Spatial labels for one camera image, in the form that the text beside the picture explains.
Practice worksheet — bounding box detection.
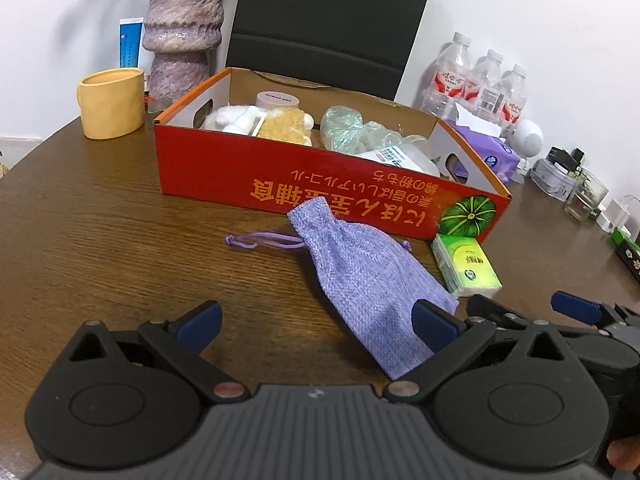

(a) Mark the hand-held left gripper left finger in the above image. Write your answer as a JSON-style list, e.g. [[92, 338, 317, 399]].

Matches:
[[47, 300, 251, 403]]

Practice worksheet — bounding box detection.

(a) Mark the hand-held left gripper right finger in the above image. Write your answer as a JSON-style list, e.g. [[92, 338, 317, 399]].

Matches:
[[384, 299, 591, 403]]

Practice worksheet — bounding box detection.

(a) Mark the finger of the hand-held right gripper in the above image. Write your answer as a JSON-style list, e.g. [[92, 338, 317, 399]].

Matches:
[[550, 291, 640, 333], [465, 294, 551, 332]]

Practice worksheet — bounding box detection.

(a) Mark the green tissue pack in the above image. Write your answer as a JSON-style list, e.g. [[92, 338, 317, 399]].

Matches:
[[431, 232, 503, 297]]

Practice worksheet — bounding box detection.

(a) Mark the purple drawstring pouch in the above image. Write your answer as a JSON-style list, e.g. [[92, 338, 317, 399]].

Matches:
[[223, 197, 460, 381]]

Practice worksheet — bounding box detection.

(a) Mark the white wet wipes pack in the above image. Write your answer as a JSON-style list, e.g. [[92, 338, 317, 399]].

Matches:
[[357, 142, 441, 176]]

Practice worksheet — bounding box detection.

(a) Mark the red cardboard box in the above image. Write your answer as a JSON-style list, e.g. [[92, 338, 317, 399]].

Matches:
[[152, 66, 512, 241]]

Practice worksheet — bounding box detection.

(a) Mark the white spray bottle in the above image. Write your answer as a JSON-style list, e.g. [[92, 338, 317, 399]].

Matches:
[[223, 110, 267, 136]]

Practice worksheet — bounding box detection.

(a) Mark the white and yellow plush toy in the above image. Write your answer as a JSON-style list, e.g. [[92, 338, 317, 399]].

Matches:
[[202, 104, 316, 148]]

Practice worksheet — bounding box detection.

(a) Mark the iridescent bubble wrap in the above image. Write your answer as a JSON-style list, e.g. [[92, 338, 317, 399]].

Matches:
[[320, 105, 431, 153]]

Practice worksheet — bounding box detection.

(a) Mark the pink cream jar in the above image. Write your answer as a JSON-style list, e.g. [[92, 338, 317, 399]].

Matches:
[[255, 91, 301, 111]]

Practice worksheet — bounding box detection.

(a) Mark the person's right hand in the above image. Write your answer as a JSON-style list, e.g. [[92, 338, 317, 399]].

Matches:
[[606, 437, 640, 472]]

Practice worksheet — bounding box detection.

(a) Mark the black patterned box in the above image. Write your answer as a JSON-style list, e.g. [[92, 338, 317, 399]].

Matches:
[[612, 240, 640, 281]]

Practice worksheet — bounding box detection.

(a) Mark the white charger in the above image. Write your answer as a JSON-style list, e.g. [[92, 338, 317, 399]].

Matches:
[[597, 197, 633, 233]]

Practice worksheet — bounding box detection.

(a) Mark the glass cup with plant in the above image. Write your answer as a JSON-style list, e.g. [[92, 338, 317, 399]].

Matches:
[[565, 167, 609, 222]]

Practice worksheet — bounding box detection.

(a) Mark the clear plastic box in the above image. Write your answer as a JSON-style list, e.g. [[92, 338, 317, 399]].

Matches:
[[530, 157, 576, 200]]

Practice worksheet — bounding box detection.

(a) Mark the black device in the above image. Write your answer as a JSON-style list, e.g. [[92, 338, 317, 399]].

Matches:
[[546, 146, 586, 171]]

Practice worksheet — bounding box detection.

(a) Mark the purple tissue pack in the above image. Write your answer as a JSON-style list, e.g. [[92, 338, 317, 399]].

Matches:
[[442, 101, 521, 184]]

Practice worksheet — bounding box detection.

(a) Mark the white robot speaker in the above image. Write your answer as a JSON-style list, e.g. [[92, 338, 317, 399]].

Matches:
[[510, 119, 544, 176]]

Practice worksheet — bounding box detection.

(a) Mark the clear water bottle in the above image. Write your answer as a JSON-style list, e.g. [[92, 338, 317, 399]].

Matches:
[[495, 64, 529, 133], [420, 31, 473, 118], [465, 49, 503, 121]]

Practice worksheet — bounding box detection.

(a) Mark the yellow mug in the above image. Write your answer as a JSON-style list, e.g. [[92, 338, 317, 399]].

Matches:
[[76, 67, 146, 140]]

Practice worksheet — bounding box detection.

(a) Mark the blue and white carton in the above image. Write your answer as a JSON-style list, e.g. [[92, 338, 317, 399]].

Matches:
[[119, 16, 145, 70]]

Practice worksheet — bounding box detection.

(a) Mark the purple ceramic vase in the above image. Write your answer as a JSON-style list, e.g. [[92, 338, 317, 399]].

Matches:
[[142, 0, 232, 113]]

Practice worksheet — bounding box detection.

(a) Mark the black paper bag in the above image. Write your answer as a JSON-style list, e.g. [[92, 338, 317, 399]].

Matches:
[[227, 0, 440, 103]]

